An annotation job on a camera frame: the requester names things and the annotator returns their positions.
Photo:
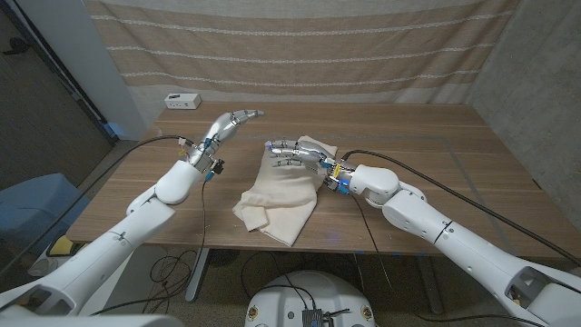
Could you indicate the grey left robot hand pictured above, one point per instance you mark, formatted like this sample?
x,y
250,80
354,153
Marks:
x,y
224,127

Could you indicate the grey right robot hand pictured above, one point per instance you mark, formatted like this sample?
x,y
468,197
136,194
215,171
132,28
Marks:
x,y
308,152

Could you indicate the cream cheesecloth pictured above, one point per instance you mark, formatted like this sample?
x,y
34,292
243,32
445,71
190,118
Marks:
x,y
281,200

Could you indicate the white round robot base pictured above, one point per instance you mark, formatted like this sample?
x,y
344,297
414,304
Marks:
x,y
281,295

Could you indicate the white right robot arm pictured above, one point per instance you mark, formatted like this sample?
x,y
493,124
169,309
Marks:
x,y
454,240

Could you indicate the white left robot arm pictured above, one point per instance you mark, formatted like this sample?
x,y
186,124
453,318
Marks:
x,y
113,240

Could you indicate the white power strip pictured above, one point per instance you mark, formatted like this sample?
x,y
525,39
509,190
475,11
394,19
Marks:
x,y
182,101

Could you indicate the beige striped backdrop cloth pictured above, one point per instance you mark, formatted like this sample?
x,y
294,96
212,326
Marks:
x,y
295,41

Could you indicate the grey table leg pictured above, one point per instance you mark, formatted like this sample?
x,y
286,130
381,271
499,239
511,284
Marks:
x,y
197,272
429,281

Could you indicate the small grey base device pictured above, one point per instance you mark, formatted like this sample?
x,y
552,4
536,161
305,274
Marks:
x,y
313,318

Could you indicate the dark door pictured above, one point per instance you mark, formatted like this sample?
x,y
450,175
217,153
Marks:
x,y
36,113

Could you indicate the yellow floor pad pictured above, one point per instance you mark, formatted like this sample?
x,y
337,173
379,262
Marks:
x,y
63,246

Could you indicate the blue padded seat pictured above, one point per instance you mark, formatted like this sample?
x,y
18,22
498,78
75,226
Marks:
x,y
32,209

